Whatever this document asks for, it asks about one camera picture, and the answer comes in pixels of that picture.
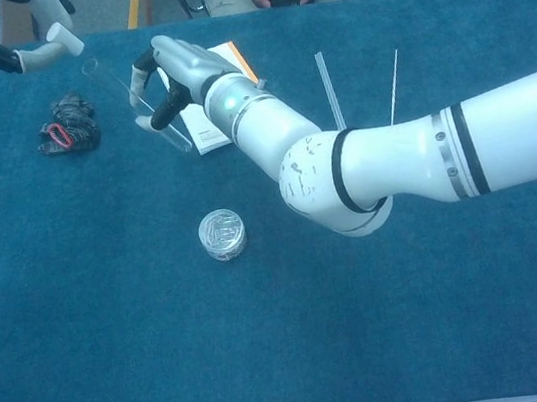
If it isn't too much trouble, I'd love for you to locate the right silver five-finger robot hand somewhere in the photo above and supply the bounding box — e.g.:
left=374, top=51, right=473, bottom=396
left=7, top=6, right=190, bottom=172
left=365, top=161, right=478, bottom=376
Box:
left=121, top=23, right=250, bottom=134

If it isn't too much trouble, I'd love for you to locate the clear glass test tube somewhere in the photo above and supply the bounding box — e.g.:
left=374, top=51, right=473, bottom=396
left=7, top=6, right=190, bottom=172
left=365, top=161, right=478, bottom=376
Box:
left=79, top=45, right=194, bottom=166

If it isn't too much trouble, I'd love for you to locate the brown cardboard box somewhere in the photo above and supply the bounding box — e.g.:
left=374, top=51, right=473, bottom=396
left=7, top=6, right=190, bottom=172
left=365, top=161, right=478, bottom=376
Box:
left=0, top=0, right=43, bottom=48

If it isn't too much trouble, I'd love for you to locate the white notebook with orange spine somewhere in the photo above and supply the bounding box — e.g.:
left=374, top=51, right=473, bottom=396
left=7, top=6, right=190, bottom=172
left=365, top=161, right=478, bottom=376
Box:
left=152, top=36, right=272, bottom=161

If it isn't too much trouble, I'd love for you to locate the red carabiner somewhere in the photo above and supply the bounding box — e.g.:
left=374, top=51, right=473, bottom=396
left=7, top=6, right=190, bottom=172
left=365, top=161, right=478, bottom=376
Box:
left=45, top=121, right=74, bottom=153

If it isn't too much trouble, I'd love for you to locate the round clear paper clip box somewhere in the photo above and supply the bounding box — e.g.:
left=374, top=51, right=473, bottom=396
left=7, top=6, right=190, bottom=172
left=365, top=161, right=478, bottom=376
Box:
left=194, top=205, right=252, bottom=266

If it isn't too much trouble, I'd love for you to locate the thin white rod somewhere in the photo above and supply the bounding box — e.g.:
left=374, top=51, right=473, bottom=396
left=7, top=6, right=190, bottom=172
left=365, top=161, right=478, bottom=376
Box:
left=379, top=47, right=411, bottom=127

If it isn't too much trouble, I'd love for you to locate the teal table cloth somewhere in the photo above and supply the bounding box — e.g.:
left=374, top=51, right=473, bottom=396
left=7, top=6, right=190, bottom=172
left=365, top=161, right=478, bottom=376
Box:
left=0, top=0, right=537, bottom=402

